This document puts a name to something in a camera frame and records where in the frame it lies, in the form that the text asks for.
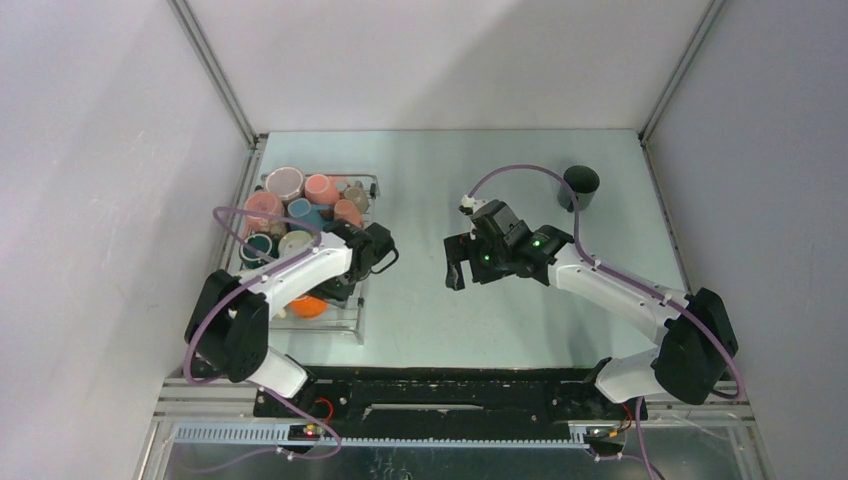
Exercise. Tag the dark green mug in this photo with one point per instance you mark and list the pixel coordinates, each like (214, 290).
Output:
(583, 182)

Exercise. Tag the wire dish rack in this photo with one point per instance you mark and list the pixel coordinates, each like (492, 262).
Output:
(345, 311)

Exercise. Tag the blue mug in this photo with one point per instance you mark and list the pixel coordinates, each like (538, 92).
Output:
(308, 213)

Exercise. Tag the beige small mug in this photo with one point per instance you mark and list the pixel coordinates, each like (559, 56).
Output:
(356, 196)

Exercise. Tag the aluminium frame rail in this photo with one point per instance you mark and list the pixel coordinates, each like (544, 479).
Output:
(237, 432)

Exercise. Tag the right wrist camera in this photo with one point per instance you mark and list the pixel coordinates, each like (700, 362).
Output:
(493, 220)

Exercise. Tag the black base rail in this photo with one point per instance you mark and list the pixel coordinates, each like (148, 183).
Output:
(459, 403)

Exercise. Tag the pink patterned mug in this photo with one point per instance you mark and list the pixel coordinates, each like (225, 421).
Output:
(269, 203)

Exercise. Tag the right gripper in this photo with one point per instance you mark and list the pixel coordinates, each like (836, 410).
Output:
(464, 247)

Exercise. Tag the light green mug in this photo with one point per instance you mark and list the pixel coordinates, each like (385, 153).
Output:
(293, 241)

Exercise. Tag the grey mug white base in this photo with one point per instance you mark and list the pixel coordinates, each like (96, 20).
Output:
(287, 183)

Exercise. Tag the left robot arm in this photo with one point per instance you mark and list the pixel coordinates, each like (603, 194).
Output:
(229, 327)

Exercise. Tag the orange mug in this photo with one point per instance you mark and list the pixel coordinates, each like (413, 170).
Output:
(307, 307)

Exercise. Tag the teal green mug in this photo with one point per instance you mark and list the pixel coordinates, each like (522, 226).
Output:
(258, 250)

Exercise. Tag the salmon printed mug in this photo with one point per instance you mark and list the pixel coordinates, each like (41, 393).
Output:
(348, 211)

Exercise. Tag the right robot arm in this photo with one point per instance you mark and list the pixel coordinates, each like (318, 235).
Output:
(691, 334)

